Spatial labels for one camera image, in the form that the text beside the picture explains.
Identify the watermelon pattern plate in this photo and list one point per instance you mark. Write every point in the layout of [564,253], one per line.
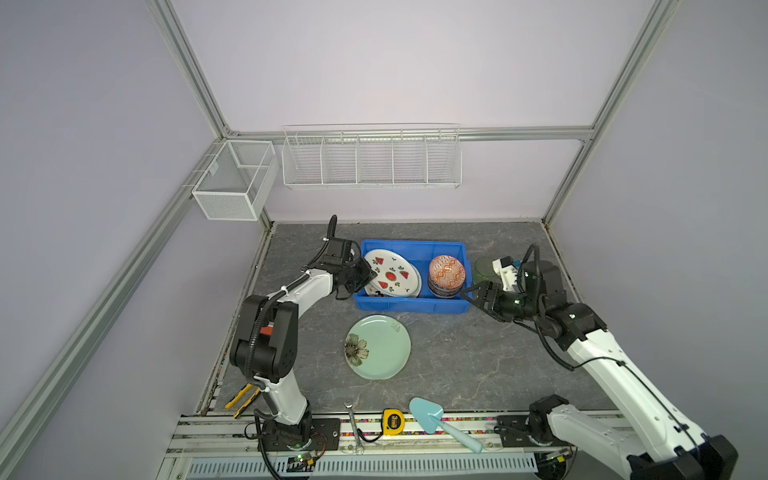
[394,275]

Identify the blue plastic bin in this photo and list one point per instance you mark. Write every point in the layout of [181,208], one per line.
[420,254]

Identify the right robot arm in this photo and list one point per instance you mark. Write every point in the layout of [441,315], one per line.
[663,443]

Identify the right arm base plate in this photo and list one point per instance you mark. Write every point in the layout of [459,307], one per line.
[516,431]

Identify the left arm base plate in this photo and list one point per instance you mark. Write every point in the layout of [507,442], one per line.
[318,434]

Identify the yellow handled pliers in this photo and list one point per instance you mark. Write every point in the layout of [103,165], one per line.
[242,400]

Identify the orange blue patterned bowl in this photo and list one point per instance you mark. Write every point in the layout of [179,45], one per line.
[447,272]

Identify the white mesh box basket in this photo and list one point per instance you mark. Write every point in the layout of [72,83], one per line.
[237,181]

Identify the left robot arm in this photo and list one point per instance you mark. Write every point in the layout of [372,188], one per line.
[264,347]

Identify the teal garden trowel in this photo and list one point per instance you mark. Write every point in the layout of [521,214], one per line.
[429,415]

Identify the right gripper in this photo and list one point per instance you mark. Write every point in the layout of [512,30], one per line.
[485,295]

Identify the yellow tape measure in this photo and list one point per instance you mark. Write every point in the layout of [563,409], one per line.
[393,422]

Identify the green pineapple plate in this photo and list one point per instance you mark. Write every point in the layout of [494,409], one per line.
[377,347]

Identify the red striped bowl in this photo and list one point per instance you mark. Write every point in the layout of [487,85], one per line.
[444,293]

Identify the white wire shelf basket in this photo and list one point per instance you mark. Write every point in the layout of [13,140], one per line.
[384,155]

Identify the silver wrench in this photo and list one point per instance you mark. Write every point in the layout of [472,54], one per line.
[359,443]

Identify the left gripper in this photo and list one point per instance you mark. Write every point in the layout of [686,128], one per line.
[367,275]

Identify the white vent grille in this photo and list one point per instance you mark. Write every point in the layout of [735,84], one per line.
[341,466]

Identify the green glass cup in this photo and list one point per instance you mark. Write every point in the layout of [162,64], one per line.
[483,270]

